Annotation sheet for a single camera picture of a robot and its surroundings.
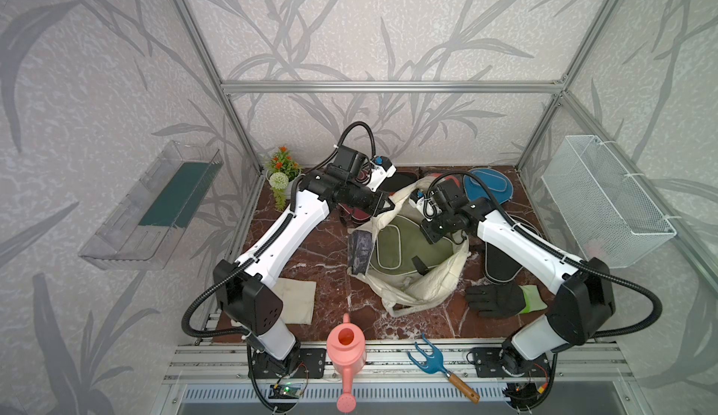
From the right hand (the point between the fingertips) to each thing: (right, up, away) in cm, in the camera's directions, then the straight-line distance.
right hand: (421, 225), depth 85 cm
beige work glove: (-38, -23, 0) cm, 44 cm away
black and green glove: (+25, -23, -1) cm, 34 cm away
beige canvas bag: (-9, -15, -15) cm, 23 cm away
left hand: (-9, +6, -11) cm, 16 cm away
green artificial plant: (-48, +18, +17) cm, 54 cm away
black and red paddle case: (-3, +17, +31) cm, 35 cm away
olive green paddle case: (-6, -7, 0) cm, 9 cm away
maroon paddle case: (-23, +1, +17) cm, 29 cm away
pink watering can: (-21, -27, -19) cm, 39 cm away
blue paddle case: (+36, +13, +27) cm, 46 cm away
